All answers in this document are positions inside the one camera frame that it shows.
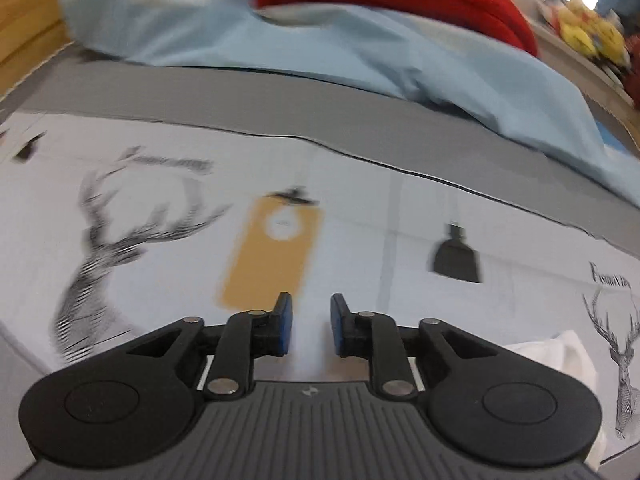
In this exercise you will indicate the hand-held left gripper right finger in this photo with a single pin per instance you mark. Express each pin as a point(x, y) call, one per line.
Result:
point(337, 330)

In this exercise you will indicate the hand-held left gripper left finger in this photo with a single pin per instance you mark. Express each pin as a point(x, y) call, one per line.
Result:
point(286, 325)

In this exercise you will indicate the white long-sleeve shirt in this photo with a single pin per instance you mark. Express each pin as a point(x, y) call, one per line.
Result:
point(560, 355)

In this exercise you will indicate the printed deer bed sheet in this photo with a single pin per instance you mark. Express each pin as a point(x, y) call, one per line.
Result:
point(350, 200)

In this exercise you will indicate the grey bed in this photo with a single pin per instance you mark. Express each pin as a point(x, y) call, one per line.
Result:
point(250, 100)

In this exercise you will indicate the light blue quilt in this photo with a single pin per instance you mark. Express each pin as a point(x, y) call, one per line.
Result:
point(300, 35)

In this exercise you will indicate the yellow plush toy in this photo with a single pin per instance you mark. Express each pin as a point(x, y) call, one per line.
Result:
point(610, 37)
point(577, 27)

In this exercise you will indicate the wooden headboard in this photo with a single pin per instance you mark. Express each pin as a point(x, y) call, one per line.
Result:
point(25, 10)

